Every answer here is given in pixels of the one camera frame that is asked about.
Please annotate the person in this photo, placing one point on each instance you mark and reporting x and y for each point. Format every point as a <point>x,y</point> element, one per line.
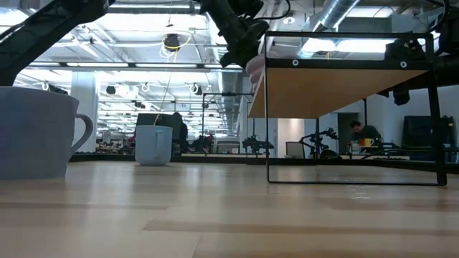
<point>179,130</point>
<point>364,130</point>

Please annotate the silver ceiling duct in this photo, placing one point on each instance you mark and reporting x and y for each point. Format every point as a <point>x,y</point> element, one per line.
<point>333,14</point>

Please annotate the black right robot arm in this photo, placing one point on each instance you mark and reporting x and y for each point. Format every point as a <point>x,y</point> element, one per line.
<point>448,39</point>

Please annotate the black background stand frame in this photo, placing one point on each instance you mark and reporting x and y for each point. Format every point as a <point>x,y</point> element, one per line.
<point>229,94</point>

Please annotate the periwinkle grey-blue mug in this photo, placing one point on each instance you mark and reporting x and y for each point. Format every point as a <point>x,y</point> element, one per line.
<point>32,136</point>

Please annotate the yellow background mug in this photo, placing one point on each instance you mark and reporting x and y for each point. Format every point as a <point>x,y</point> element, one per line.
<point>368,142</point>

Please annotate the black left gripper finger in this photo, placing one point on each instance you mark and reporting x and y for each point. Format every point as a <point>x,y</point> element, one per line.
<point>233,53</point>
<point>255,46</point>

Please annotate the lilac ribbed bubble mug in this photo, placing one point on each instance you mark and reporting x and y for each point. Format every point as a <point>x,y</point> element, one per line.
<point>255,73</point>

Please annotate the black ceiling device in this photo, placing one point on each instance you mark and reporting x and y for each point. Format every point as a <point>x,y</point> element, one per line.
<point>172,41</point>

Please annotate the dark background screen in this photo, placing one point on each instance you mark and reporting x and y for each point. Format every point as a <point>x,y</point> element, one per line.
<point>150,119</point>

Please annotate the wooden shelf with black frame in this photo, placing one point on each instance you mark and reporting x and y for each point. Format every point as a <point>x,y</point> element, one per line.
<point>322,93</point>

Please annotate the black aluminium table frame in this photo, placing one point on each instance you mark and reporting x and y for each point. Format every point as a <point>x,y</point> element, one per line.
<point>107,157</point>

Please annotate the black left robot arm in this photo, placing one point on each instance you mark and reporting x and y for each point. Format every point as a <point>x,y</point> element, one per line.
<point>43,32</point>

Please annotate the black background monitor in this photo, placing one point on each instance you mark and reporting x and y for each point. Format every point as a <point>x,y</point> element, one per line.
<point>423,132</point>

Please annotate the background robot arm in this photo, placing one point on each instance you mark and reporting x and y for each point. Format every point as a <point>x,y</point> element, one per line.
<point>256,143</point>
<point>319,138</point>

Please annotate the light blue mug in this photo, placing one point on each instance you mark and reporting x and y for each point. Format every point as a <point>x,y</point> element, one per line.
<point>153,145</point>

